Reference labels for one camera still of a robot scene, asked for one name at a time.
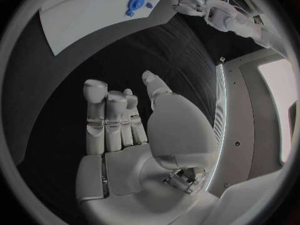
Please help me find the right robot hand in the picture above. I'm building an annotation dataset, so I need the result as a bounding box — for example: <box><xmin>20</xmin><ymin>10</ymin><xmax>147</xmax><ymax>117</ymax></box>
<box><xmin>75</xmin><ymin>70</ymin><xmax>224</xmax><ymax>225</ymax></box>

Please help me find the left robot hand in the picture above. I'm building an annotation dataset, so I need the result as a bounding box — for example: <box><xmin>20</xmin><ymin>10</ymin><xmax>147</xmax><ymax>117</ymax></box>
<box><xmin>167</xmin><ymin>0</ymin><xmax>205</xmax><ymax>17</ymax></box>

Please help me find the white task board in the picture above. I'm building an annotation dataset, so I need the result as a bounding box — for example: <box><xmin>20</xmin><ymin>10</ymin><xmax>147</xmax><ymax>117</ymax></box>
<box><xmin>38</xmin><ymin>0</ymin><xmax>170</xmax><ymax>57</ymax></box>

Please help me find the blue gear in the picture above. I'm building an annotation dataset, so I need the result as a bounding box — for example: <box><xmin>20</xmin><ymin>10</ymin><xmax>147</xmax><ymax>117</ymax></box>
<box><xmin>127</xmin><ymin>0</ymin><xmax>147</xmax><ymax>12</ymax></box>

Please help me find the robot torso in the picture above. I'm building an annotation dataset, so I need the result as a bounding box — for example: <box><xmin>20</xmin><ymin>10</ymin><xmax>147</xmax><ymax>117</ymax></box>
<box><xmin>209</xmin><ymin>53</ymin><xmax>297</xmax><ymax>199</ymax></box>

